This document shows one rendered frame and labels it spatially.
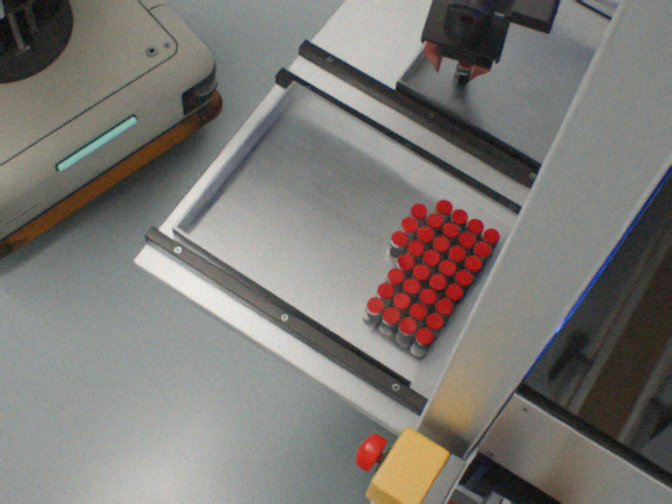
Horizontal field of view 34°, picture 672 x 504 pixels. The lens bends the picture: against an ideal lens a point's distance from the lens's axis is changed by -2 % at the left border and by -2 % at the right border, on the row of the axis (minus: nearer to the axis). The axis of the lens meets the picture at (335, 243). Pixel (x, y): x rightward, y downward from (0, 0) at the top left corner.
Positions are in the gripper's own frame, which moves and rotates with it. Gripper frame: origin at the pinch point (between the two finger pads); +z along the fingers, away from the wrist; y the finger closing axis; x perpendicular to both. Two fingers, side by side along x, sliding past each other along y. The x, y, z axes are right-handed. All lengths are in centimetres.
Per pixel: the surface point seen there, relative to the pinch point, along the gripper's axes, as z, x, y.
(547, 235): -55, -51, 10
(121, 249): 92, -1, -58
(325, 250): 4.1, -28.5, -9.0
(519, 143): 4.3, -5.6, 10.8
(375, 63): 4.2, 0.4, -10.7
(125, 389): 92, -29, -46
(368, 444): -9, -54, 3
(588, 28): 4.2, 16.3, 16.3
